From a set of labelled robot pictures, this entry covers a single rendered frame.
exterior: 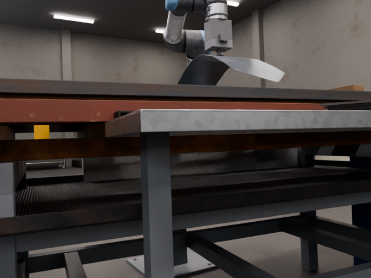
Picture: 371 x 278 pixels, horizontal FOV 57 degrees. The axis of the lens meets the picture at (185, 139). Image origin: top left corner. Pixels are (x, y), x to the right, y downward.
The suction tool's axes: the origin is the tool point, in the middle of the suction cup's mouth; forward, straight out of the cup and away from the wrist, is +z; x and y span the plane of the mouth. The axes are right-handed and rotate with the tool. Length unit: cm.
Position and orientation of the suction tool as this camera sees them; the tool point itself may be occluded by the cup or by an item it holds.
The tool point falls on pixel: (218, 62)
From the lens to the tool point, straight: 131.4
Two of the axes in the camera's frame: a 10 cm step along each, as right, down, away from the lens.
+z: 0.3, 10.0, 0.0
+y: 9.3, -0.3, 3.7
